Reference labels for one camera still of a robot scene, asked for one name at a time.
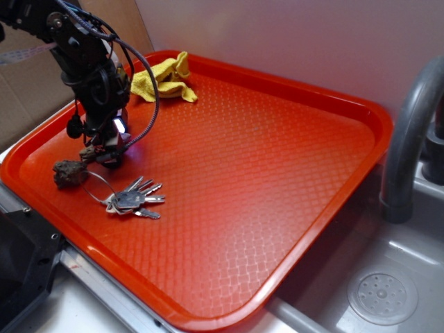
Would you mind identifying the brown cardboard panel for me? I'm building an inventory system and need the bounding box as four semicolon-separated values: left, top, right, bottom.
1;26;74;151

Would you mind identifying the red plastic tray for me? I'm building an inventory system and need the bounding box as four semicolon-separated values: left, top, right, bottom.
1;55;393;332

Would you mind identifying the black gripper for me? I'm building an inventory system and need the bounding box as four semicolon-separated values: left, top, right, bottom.
71;62;130;169

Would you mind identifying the silver key bunch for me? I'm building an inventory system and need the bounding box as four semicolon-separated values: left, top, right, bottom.
80;171;166;220

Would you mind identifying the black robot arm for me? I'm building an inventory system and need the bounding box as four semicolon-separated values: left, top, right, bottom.
1;1;130;169

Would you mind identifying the brown rock keychain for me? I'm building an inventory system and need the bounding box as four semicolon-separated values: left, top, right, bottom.
53;160;88;189

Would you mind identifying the yellow cloth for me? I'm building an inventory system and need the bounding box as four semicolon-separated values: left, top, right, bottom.
130;51;198;103

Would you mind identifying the black metal bracket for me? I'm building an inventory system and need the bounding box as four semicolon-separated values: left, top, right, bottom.
1;207;65;332

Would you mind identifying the grey sink faucet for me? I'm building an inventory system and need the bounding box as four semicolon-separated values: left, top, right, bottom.
379;56;443;224

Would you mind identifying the grey sink basin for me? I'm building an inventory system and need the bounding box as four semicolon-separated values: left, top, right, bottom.
270;162;444;333

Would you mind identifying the round sink drain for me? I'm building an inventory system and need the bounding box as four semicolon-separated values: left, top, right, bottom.
347;265;418;326

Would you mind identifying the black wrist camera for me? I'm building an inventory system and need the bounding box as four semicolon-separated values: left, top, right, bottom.
66;114;83;139

